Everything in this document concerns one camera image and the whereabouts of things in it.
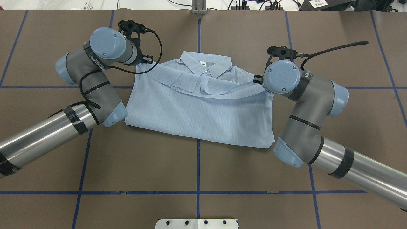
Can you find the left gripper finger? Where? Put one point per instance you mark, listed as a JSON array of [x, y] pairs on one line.
[[147, 59]]

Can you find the grey aluminium frame post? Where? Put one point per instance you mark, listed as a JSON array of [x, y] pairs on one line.
[[199, 7]]

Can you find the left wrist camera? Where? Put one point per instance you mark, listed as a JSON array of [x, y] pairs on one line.
[[132, 30]]

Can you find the black box with white label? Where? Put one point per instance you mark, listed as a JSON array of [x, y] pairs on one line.
[[316, 5]]

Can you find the light blue button-up shirt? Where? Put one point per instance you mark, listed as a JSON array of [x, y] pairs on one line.
[[202, 96]]

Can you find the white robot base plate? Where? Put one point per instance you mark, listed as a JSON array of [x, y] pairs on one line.
[[222, 223]]

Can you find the black power strip with cables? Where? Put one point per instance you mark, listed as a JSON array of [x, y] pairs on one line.
[[260, 5]]

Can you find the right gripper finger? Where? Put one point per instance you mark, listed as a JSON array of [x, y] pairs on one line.
[[258, 79]]

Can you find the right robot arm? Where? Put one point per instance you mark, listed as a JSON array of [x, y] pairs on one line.
[[300, 143]]

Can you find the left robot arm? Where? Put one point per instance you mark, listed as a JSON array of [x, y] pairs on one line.
[[99, 103]]

